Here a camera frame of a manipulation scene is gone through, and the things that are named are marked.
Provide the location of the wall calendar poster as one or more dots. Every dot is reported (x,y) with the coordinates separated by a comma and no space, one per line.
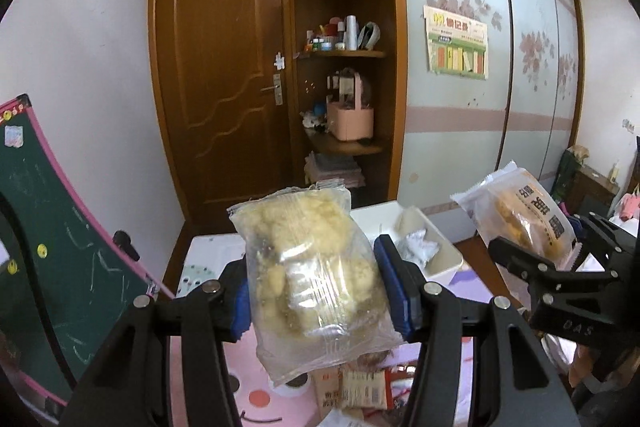
(456,45)

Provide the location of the white plastic bottle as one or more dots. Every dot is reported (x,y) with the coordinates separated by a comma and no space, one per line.
(351,33)

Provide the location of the pink white bedding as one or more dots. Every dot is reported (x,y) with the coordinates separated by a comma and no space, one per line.
(628,207)

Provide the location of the clear bag fried snacks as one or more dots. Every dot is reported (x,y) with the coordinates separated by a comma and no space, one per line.
(511,203)

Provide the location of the brown wooden door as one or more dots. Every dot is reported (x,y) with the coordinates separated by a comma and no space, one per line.
(226,142)

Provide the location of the wooden corner shelf unit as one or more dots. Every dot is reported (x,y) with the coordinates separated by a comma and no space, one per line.
(384,67)

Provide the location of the pink handled basket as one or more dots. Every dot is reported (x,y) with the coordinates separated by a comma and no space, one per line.
(349,113)

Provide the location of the silver door handle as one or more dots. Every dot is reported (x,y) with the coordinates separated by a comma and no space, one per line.
(275,89)

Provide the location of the white plastic storage bin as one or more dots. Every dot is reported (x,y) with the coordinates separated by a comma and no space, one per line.
(415,237)

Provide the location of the white red snack packet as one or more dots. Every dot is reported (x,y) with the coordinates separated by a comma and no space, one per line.
(381,389)

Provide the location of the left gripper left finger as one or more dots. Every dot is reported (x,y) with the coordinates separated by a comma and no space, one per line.
(235,317)

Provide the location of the folded towels stack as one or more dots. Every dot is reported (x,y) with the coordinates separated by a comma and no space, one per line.
(322,167)

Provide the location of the clear bag yellow puffs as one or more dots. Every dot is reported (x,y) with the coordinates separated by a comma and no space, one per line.
(317,297)

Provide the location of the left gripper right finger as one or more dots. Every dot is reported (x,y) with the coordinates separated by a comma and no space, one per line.
(402,282)

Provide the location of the green chalkboard pink frame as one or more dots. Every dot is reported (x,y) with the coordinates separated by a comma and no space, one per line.
(65,288)

